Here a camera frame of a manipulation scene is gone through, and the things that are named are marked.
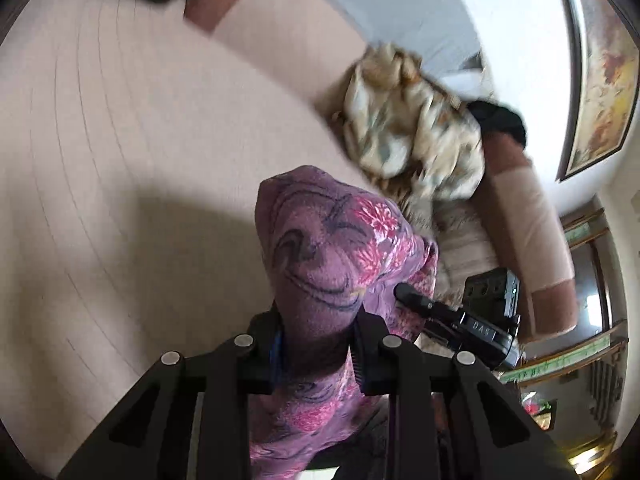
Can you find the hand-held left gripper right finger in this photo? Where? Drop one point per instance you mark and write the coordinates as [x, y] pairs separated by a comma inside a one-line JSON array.
[[367, 355]]

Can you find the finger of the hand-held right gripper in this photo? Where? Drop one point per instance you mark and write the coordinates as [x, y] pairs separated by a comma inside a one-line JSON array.
[[420, 302]]

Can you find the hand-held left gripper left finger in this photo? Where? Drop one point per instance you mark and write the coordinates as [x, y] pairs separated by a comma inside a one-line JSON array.
[[274, 360]]

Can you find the purple floral long-sleeve shirt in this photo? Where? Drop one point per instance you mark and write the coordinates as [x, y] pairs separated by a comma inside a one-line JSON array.
[[320, 260]]

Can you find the wooden cabinet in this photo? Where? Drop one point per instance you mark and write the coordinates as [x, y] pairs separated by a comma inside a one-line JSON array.
[[590, 350]]

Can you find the pink bolster cushion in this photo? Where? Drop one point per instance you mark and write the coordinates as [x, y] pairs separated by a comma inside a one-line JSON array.
[[525, 210], [270, 20]]

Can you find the beige floral blanket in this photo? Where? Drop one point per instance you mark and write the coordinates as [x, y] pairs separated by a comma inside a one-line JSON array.
[[415, 120]]

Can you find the black cloth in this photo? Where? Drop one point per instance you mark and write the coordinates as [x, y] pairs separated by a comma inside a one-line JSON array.
[[500, 120]]

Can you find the pink bed mattress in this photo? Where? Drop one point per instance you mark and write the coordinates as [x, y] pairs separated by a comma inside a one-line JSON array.
[[125, 160]]

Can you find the grey pillow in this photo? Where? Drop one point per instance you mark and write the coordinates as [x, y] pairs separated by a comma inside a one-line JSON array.
[[400, 5]]

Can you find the framed wall picture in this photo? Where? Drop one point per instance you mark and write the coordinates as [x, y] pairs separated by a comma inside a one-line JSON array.
[[605, 75]]

